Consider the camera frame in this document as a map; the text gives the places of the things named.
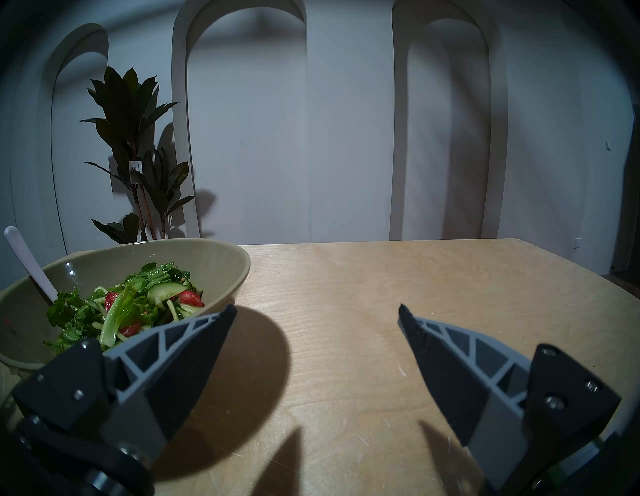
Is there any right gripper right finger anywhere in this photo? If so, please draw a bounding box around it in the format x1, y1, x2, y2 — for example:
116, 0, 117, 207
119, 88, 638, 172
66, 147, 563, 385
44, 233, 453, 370
398, 303, 622, 494

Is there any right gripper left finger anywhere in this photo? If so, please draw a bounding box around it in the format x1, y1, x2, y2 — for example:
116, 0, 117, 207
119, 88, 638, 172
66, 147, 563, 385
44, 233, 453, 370
11, 304, 239, 468

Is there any mixed green salad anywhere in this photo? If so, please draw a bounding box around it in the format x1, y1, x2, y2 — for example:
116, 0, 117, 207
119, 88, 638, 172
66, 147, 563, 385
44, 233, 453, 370
44, 262, 206, 355

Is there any beige green salad bowl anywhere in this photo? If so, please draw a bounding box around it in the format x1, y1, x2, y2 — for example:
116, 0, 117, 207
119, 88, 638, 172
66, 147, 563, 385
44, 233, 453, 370
0, 238, 252, 372

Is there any pale pink white spoon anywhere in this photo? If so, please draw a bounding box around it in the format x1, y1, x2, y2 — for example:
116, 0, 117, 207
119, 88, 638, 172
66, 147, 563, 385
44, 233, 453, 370
4, 226, 60, 305

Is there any dark grey cabinet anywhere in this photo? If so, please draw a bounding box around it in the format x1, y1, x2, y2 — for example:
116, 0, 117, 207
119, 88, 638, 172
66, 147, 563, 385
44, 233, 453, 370
612, 102, 640, 281

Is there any tall dark green potted plant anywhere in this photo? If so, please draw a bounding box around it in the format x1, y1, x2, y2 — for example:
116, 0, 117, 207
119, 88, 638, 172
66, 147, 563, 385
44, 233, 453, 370
80, 66, 196, 246

